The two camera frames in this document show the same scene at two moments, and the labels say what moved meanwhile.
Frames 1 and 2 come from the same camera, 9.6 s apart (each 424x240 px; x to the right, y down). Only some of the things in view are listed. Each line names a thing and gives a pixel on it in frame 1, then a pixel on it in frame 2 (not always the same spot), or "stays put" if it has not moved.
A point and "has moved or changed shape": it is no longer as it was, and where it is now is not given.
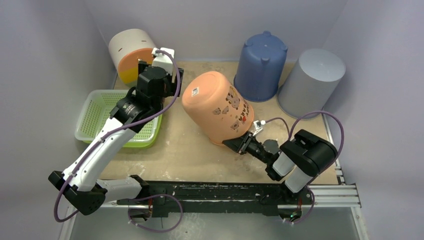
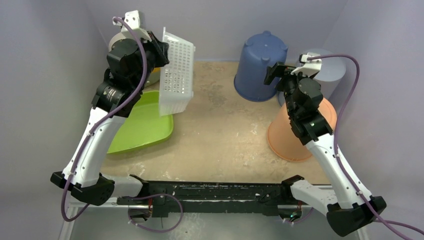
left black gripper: [172, 85] → [160, 48]
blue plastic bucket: [259, 67] stays put
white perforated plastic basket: [97, 112] has moved or changed shape
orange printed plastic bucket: [220, 110] → [282, 141]
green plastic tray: [159, 131] has moved or changed shape
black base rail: [214, 198] stays put
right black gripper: [247, 143] → [274, 73]
